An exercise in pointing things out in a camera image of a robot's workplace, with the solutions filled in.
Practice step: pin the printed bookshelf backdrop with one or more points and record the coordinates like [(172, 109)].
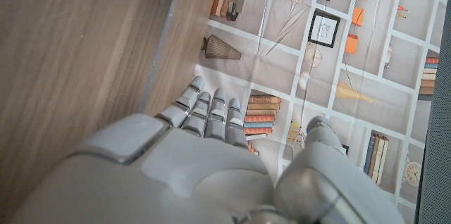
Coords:
[(275, 69)]

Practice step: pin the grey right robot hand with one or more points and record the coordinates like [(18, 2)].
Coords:
[(197, 178)]

